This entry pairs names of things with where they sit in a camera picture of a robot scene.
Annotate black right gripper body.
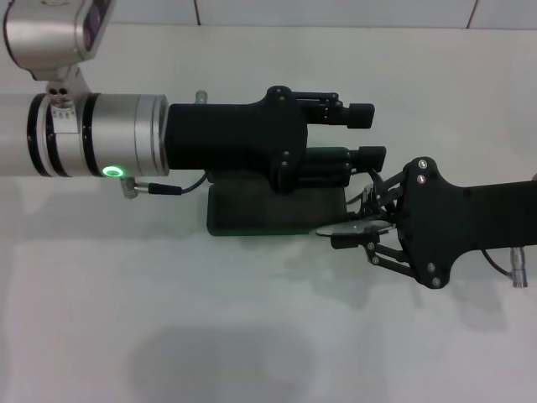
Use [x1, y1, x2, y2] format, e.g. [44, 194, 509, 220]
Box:
[395, 157, 537, 290]

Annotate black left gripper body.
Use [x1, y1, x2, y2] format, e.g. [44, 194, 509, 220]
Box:
[165, 86, 311, 194]

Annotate black glasses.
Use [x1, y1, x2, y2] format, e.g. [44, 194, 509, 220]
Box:
[316, 167, 398, 238]

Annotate green glasses case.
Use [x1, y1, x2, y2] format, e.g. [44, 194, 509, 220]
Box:
[205, 145, 352, 238]

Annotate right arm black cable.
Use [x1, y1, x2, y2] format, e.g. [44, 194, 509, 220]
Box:
[479, 249, 515, 277]

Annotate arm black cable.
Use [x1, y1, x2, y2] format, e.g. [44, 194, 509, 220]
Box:
[120, 170, 210, 199]
[479, 249, 515, 277]

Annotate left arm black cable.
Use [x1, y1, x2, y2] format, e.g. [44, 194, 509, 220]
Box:
[120, 170, 210, 199]

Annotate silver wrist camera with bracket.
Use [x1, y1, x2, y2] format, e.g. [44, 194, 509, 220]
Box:
[3, 0, 117, 107]

